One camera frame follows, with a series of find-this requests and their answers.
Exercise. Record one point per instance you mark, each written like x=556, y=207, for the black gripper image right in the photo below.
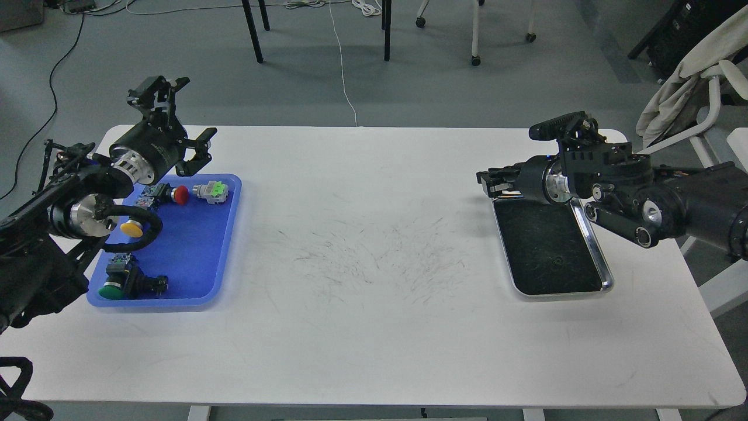
x=539, y=179

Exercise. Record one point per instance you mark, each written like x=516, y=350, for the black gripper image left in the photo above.
x=145, y=153

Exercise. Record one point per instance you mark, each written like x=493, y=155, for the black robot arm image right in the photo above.
x=626, y=194

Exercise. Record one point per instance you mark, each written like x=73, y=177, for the grey green connector part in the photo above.
x=212, y=192

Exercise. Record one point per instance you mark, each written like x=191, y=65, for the metal tray with black mat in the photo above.
x=533, y=234

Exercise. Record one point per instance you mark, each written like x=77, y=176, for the blue plastic tray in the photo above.
x=191, y=250

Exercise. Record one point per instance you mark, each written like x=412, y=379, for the white rolling chair base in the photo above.
x=475, y=59

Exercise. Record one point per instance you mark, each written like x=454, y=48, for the white chair with beige cloth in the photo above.
x=688, y=102

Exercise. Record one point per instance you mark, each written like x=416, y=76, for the black table legs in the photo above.
x=247, y=8

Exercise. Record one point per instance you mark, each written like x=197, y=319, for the red push button switch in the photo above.
x=158, y=194

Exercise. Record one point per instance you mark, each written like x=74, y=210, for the yellow push button switch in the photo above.
x=133, y=228

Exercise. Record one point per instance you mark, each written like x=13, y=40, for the green push button switch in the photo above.
x=126, y=279

